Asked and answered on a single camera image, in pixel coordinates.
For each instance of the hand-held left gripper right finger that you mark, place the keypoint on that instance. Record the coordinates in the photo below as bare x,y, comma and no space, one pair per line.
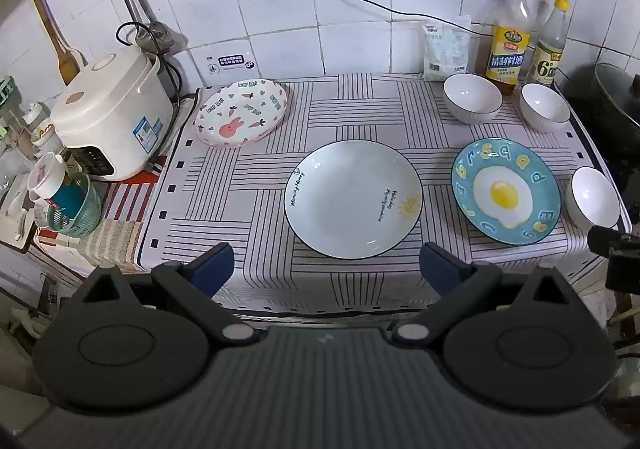
439,264

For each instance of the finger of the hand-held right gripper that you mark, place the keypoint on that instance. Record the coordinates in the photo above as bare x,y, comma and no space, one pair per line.
605,240

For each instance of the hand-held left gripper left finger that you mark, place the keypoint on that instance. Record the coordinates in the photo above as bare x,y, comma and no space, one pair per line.
217,263

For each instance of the oval rabbit print plate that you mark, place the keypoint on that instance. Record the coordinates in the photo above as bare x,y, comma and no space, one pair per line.
240,114

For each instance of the white bowl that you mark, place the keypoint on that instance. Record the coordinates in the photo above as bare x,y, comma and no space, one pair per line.
544,106
592,196
471,96

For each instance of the striped tablecloth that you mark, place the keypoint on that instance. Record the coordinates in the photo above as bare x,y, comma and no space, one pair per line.
260,179

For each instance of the blue fried egg plate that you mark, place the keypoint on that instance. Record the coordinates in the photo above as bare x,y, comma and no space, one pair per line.
505,191

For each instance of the red striped towel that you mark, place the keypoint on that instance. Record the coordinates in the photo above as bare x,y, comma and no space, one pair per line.
117,229

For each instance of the white round plate sun print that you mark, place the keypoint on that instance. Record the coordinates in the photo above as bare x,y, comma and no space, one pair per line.
352,199

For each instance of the black wok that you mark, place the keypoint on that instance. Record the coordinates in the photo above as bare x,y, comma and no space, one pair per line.
607,104

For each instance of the green plastic basket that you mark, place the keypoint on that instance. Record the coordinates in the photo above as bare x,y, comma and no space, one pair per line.
82,216

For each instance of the blue cup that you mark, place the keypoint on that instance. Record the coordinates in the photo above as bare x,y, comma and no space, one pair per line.
64,199

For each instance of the white rice cooker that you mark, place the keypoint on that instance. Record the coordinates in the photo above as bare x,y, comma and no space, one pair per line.
107,114

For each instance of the white cup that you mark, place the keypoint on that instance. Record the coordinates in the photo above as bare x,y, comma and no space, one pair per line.
47,176

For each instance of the clear vinegar bottle yellow cap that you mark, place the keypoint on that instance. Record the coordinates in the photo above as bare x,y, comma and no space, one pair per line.
547,56

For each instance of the white salt bag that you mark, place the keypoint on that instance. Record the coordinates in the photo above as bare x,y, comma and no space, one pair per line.
445,51

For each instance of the yellow label cooking wine bottle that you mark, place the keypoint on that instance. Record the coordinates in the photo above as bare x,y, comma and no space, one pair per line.
507,46

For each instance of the small white bottle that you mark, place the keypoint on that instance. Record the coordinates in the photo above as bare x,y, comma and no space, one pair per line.
42,126

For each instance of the wooden spatula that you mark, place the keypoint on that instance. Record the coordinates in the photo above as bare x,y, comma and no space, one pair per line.
64,59

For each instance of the small wall sticker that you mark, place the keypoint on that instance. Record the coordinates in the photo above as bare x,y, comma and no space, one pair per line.
230,64

